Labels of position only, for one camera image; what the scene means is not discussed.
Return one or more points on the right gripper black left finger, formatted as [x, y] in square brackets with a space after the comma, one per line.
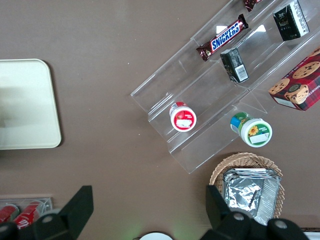
[72, 212]

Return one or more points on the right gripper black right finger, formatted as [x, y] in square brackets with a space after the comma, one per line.
[222, 220]

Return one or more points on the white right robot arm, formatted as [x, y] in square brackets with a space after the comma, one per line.
[156, 237]

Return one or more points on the light tan wicker basket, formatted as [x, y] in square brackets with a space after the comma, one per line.
[250, 158]

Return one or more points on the white rectangular snack tray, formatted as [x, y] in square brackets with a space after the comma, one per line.
[313, 236]

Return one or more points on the cream plastic tray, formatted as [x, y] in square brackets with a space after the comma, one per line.
[27, 105]

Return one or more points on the clear acrylic bottle rack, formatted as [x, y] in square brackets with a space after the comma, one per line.
[47, 203]

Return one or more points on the stacked aluminium foil containers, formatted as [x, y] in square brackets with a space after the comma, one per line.
[240, 192]

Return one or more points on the green lid yogurt cup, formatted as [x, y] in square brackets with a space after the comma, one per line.
[255, 130]

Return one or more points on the red lid yogurt cup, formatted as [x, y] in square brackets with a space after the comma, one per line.
[183, 120]

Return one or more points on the clear acrylic stepped display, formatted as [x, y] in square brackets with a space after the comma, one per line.
[190, 82]

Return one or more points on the red plaid cookie box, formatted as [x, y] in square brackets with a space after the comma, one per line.
[297, 87]

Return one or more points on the small black drink carton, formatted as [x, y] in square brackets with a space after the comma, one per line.
[291, 21]
[235, 66]

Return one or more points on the Snickers chocolate bar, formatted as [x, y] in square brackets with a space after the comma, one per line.
[223, 37]
[251, 4]

